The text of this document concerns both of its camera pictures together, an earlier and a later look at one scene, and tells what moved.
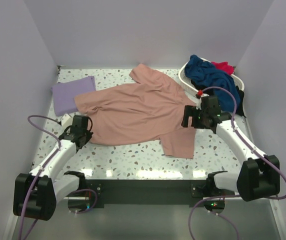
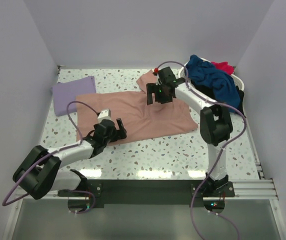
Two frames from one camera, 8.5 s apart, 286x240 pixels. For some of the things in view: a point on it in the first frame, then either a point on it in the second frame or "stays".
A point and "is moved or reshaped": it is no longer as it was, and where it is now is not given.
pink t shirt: [150, 108] is moved or reshaped
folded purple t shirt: [64, 93] stays
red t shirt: [224, 66] stays
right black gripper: [191, 111] → [152, 88]
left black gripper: [88, 135] → [118, 134]
